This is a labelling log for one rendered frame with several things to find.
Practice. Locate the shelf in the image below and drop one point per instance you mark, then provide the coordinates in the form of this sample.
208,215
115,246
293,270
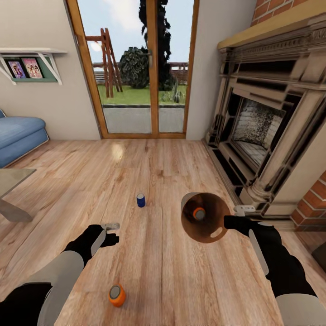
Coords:
46,62

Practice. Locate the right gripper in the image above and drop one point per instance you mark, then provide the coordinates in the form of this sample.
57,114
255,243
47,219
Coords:
234,222

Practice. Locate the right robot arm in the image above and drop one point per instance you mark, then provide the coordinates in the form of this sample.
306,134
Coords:
296,299

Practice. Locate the can of soda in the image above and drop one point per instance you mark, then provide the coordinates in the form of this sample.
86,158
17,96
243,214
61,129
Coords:
140,200
117,293
195,211

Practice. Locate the coffee table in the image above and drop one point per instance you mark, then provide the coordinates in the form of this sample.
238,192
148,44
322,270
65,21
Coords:
10,179

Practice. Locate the trash can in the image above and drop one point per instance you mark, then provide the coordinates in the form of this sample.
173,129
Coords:
216,210

